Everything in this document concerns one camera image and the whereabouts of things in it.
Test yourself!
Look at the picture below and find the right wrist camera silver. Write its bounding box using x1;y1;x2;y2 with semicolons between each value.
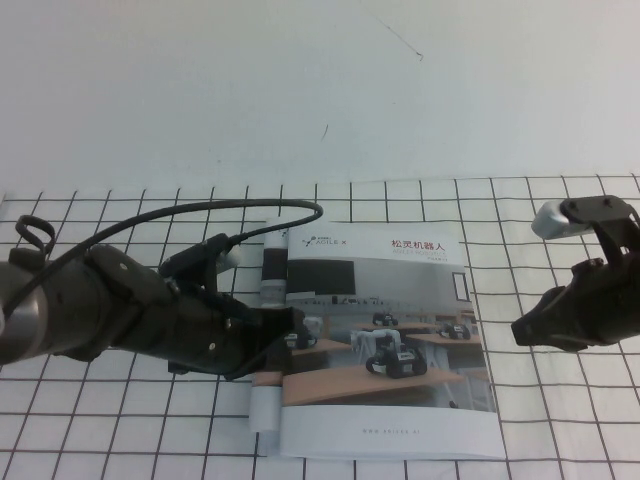
530;195;640;266

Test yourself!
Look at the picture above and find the left wrist camera black cable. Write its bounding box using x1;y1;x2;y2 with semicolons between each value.
9;198;325;321

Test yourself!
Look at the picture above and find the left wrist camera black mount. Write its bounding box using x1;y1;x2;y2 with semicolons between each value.
158;232;242;291

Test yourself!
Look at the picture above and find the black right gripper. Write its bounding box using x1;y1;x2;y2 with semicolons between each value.
512;259;640;347

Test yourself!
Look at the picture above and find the AgileX product brochure book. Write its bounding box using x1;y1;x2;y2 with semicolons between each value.
248;215;505;459

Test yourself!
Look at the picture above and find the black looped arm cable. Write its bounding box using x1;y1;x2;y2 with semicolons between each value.
14;214;57;254

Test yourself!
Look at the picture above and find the white black-grid tablecloth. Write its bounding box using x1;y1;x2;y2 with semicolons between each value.
0;174;640;480

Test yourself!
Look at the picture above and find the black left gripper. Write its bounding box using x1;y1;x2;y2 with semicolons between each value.
134;277;306;382

